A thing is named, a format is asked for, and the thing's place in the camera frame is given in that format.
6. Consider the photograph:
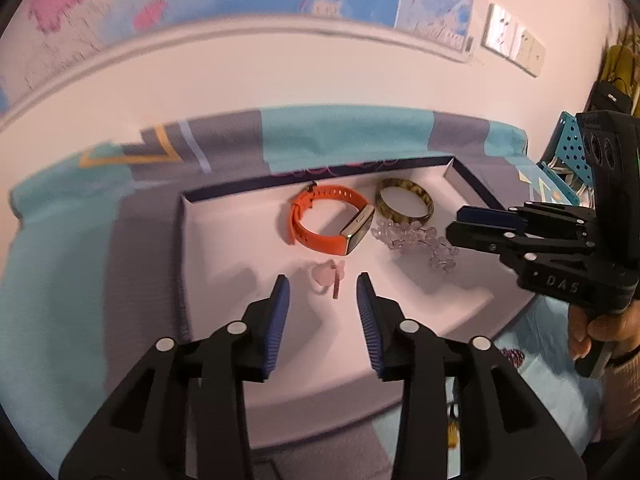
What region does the clear crystal bead bracelet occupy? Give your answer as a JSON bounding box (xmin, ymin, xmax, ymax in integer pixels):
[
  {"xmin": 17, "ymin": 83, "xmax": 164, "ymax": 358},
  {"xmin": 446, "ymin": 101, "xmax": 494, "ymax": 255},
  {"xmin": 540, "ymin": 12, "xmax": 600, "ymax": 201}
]
[{"xmin": 372, "ymin": 217, "xmax": 460, "ymax": 273}]

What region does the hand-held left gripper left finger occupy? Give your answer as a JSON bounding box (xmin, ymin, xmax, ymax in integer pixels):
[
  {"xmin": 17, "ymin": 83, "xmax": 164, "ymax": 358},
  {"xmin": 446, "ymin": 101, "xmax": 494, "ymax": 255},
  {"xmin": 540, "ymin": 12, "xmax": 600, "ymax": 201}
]
[{"xmin": 59, "ymin": 275, "xmax": 292, "ymax": 480}]

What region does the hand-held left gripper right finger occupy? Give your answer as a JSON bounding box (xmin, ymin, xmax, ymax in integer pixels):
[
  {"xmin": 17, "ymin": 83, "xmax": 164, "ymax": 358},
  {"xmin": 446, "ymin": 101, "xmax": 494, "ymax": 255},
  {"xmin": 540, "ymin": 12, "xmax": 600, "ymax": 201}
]
[{"xmin": 356, "ymin": 272, "xmax": 587, "ymax": 480}]

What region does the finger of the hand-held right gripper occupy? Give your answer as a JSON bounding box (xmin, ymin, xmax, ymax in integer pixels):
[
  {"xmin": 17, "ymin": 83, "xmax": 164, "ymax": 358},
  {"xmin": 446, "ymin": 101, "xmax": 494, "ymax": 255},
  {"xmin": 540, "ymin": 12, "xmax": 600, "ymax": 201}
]
[
  {"xmin": 445, "ymin": 221, "xmax": 596, "ymax": 257},
  {"xmin": 457, "ymin": 202, "xmax": 596, "ymax": 233}
]

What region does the orange smart band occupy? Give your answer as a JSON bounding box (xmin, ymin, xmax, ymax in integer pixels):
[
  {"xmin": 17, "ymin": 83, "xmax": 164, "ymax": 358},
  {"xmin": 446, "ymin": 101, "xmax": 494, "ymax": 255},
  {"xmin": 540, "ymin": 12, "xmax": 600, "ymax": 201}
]
[{"xmin": 289, "ymin": 182, "xmax": 377, "ymax": 257}]

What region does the purple bead bracelet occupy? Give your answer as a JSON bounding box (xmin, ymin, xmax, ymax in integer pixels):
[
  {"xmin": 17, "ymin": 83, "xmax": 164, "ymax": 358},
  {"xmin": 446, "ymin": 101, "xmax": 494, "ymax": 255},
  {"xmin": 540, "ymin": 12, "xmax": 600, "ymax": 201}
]
[{"xmin": 497, "ymin": 345, "xmax": 526, "ymax": 368}]

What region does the person's right hand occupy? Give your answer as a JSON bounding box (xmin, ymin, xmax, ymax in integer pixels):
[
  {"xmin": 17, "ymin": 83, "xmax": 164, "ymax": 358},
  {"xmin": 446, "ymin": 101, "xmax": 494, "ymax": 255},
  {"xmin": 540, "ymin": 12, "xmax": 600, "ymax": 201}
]
[{"xmin": 570, "ymin": 300, "xmax": 640, "ymax": 361}]

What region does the person's right forearm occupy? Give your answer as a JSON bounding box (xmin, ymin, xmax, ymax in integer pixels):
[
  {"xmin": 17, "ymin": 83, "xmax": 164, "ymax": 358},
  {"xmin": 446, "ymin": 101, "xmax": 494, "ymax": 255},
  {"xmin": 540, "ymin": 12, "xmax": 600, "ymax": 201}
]
[{"xmin": 600, "ymin": 347, "xmax": 640, "ymax": 443}]

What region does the tortoiseshell bangle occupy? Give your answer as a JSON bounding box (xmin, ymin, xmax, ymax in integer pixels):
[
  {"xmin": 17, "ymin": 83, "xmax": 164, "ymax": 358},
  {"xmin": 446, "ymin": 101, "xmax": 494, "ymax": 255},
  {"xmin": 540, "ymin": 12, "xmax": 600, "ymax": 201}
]
[{"xmin": 375, "ymin": 177, "xmax": 435, "ymax": 226}]

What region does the white tray with dark rim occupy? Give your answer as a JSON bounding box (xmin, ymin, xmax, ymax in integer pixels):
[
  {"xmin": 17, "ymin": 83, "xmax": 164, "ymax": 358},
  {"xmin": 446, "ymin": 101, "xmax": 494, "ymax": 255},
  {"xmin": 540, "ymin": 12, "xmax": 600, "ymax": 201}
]
[{"xmin": 179, "ymin": 156, "xmax": 540, "ymax": 453}]

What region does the blue perforated plastic basket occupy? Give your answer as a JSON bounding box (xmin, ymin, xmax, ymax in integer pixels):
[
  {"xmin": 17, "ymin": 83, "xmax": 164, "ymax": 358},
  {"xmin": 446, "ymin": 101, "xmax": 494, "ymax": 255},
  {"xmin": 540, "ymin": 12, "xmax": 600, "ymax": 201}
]
[{"xmin": 537, "ymin": 112, "xmax": 601, "ymax": 206}]

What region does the black handbag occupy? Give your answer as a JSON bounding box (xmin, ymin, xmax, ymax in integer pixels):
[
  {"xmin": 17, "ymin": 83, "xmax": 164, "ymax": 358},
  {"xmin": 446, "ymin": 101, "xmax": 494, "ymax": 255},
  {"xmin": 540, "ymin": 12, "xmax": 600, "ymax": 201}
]
[{"xmin": 590, "ymin": 80, "xmax": 633, "ymax": 113}]

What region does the pink ring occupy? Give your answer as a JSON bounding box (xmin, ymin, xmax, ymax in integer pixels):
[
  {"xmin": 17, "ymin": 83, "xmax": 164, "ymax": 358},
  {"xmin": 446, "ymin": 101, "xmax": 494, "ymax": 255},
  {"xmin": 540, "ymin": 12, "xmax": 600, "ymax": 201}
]
[{"xmin": 311, "ymin": 259, "xmax": 347, "ymax": 301}]

